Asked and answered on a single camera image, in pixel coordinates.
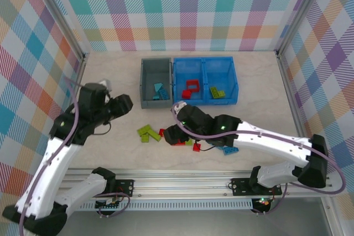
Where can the red square lego brick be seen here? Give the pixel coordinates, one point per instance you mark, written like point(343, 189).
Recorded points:
point(197, 147)

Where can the small green lego brick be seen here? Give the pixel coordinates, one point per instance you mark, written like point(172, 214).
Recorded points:
point(145, 138)

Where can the small red lego brick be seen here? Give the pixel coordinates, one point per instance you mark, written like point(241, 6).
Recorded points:
point(186, 95)

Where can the blue lego brick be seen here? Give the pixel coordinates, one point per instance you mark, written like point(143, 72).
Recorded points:
point(219, 147)
point(155, 97)
point(163, 94)
point(231, 151)

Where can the red lego window frame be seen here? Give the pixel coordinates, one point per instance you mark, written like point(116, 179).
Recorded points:
point(193, 82)

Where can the blue lego slope piece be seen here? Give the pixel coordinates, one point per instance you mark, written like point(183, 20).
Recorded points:
point(158, 86)

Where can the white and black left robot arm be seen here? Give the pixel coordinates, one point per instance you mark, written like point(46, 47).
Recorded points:
point(55, 164)

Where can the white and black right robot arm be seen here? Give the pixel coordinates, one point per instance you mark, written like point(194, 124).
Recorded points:
point(271, 144)

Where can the grey plastic bin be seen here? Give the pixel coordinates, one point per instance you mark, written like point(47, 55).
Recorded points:
point(152, 75)

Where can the blue plastic bin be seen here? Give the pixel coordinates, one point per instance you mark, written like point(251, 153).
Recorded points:
point(190, 67)
point(221, 70)

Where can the green circuit board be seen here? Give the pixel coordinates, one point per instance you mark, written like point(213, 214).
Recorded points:
point(109, 205)

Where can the small lit circuit board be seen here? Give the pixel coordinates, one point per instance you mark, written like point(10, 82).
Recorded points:
point(264, 202)

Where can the aluminium side rail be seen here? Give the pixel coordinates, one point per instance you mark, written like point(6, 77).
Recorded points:
point(81, 73)
point(291, 89)

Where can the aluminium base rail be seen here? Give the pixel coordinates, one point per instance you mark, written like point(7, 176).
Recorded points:
point(179, 183)

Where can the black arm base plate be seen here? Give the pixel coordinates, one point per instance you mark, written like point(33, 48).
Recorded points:
point(125, 187)
point(239, 186)

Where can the aluminium frame post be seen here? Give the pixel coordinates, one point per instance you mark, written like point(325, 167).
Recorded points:
point(69, 23)
point(300, 12)

